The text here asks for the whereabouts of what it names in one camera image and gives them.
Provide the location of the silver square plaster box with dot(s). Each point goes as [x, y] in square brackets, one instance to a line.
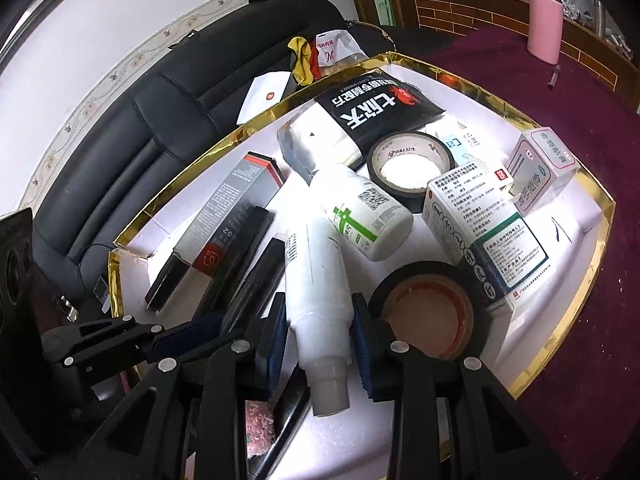
[542, 170]

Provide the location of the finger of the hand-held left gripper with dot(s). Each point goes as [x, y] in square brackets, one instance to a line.
[195, 332]

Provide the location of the pink fluffy cloth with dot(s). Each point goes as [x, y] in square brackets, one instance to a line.
[260, 425]

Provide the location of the tall white bottle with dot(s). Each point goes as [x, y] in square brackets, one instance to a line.
[317, 300]

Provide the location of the white bag red print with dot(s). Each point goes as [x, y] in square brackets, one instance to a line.
[335, 50]

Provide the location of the black pouch white print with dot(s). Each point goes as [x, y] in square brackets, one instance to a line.
[380, 105]

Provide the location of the pink tumbler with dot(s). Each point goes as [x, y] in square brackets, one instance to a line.
[545, 25]

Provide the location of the silver white wrapped pack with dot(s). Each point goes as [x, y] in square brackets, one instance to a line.
[315, 142]

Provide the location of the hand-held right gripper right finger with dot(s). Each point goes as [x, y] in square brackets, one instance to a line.
[363, 355]

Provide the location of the small white and blue box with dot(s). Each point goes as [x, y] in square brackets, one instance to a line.
[460, 142]

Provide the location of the gold-edged white tray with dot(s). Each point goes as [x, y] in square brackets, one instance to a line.
[550, 270]

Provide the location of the white and blue medicine box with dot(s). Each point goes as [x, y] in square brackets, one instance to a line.
[500, 260]

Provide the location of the black leather sofa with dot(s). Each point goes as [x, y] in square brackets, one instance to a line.
[175, 100]

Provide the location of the wooden counter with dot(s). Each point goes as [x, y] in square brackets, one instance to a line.
[450, 10]

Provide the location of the yellow cloth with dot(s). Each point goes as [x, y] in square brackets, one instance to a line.
[302, 60]

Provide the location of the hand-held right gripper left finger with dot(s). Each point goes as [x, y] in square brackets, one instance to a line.
[275, 345]

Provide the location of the grey long carton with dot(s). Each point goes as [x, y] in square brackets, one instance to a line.
[225, 215]

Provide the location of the dark pen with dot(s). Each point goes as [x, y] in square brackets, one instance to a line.
[554, 77]

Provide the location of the white bottle green cross label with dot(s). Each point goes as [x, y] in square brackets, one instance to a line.
[365, 215]

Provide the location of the white flat box red dot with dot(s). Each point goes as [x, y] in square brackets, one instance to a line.
[262, 97]

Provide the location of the black tape roll white core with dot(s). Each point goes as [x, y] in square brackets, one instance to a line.
[380, 180]

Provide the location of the black tape roll red core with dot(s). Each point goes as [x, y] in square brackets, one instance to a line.
[450, 272]

